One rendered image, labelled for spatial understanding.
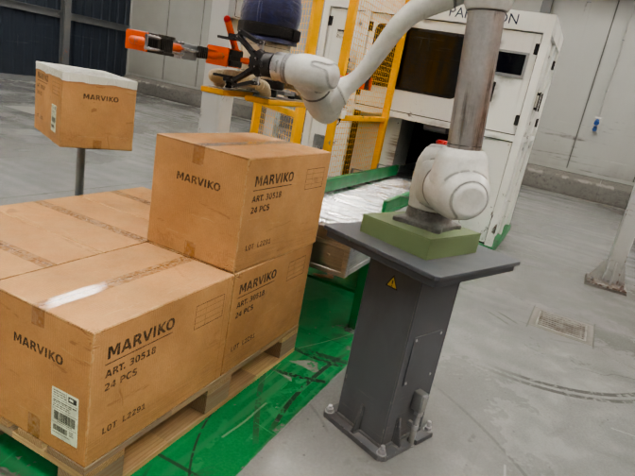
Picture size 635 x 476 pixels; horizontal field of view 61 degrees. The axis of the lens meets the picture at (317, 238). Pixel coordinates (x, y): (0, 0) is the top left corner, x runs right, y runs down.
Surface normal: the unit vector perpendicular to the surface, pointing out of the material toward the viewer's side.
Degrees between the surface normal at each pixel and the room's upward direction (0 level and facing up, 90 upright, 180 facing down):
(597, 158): 90
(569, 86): 90
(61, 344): 90
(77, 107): 90
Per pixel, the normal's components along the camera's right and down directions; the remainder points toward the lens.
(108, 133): 0.61, 0.33
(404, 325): -0.73, 0.07
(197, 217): -0.47, 0.18
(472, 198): 0.08, 0.39
